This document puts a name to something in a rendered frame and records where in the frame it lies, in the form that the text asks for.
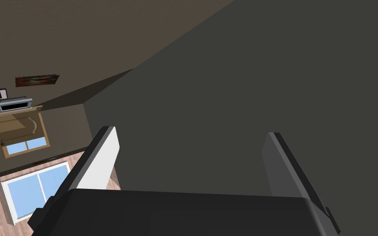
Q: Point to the white framed window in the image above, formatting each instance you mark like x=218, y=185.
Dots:
x=28, y=193

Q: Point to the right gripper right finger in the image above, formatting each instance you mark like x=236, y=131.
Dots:
x=280, y=170

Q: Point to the dark red wall picture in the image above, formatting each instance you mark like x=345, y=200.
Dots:
x=36, y=80

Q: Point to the grey microwave oven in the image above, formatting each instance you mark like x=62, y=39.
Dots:
x=13, y=105

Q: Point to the brown wooden cabinet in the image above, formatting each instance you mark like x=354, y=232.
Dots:
x=12, y=131

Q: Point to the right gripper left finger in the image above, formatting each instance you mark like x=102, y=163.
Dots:
x=97, y=164

